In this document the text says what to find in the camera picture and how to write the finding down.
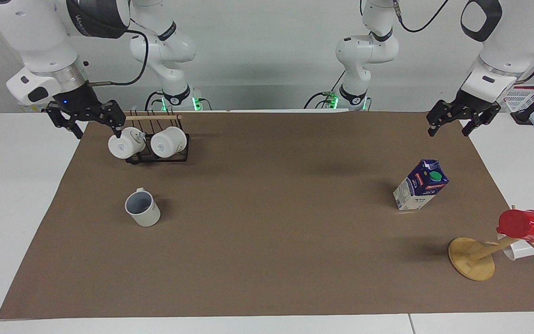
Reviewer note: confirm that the red cup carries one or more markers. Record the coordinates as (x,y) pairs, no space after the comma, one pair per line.
(526,226)

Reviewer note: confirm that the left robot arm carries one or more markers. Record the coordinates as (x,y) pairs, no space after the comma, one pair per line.
(508,32)

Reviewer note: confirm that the blue and white milk carton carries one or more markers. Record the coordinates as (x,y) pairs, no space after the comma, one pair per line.
(417,188)

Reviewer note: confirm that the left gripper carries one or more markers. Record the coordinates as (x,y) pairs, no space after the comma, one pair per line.
(473,103)

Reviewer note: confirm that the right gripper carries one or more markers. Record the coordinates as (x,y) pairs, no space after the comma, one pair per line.
(79,99)

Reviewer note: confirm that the white cup with grey inside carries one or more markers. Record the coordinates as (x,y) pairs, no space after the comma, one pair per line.
(144,211)

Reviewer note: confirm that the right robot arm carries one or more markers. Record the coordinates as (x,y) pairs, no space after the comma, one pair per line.
(26,32)

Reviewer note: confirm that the wooden mug tree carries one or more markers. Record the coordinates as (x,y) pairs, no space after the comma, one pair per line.
(471,260)

